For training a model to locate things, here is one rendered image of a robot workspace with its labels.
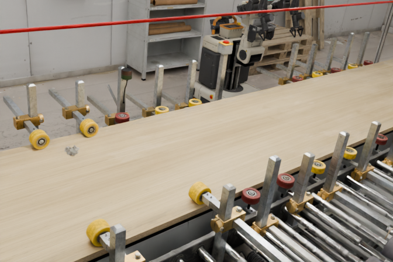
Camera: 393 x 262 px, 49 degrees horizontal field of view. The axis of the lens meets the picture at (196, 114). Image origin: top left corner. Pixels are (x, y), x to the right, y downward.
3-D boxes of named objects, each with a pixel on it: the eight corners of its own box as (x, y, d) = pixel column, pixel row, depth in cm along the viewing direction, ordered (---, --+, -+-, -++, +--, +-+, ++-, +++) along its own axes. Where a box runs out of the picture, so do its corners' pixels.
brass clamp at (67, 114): (61, 115, 227) (61, 106, 225) (85, 110, 235) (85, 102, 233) (66, 120, 223) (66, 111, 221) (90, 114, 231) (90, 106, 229)
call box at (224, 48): (216, 52, 281) (218, 41, 278) (224, 51, 285) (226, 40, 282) (223, 56, 276) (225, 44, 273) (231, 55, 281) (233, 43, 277)
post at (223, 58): (211, 113, 300) (219, 52, 281) (216, 111, 303) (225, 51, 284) (215, 116, 297) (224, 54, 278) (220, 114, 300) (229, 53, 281)
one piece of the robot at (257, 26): (243, 39, 414) (247, 17, 405) (262, 37, 430) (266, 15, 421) (255, 44, 403) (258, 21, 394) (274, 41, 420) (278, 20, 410)
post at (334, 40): (318, 90, 376) (331, 37, 355) (320, 89, 378) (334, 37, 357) (321, 92, 373) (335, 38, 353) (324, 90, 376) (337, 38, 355)
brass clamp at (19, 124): (13, 125, 212) (12, 116, 210) (40, 120, 220) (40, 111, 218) (17, 130, 208) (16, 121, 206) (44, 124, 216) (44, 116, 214)
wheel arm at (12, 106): (2, 101, 232) (2, 95, 231) (9, 100, 235) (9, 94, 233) (35, 142, 199) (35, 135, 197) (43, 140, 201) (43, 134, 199)
